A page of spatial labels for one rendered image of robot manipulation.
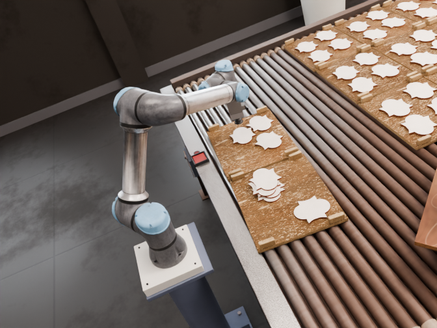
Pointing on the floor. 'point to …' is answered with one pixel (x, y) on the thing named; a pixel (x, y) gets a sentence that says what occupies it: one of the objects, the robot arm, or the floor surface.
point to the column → (201, 297)
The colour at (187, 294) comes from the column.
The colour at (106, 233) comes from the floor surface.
